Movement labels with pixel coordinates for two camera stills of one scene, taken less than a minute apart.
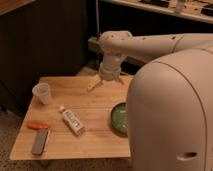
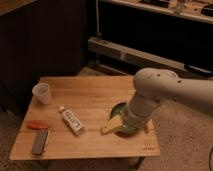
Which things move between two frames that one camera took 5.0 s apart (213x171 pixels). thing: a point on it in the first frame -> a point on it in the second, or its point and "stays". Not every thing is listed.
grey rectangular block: x=39 y=142 stays
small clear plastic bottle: x=72 y=120 stays
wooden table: x=76 y=123 stays
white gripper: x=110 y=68 -> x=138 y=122
